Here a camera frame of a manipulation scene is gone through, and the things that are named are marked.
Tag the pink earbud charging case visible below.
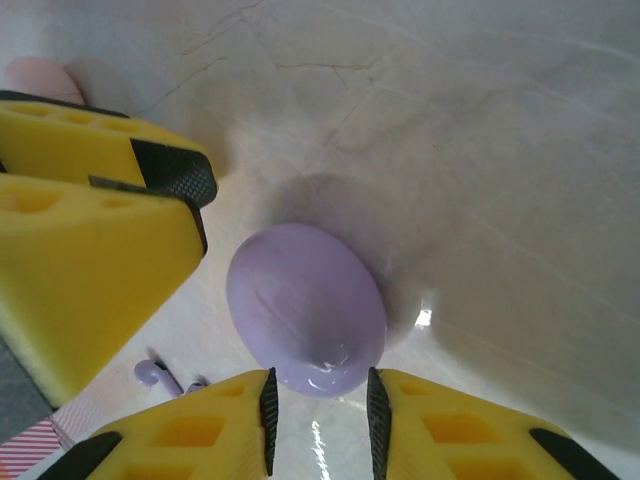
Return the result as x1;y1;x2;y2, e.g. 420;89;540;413
4;55;86;106

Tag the purple earbud charging case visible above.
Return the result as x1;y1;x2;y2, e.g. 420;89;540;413
225;222;389;400

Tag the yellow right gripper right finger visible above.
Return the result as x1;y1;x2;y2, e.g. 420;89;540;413
366;366;624;480

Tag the purple wireless earbud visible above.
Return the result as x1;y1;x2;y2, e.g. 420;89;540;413
133;359;181;396

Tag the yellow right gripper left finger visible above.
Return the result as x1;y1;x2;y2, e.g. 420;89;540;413
29;367;280;480

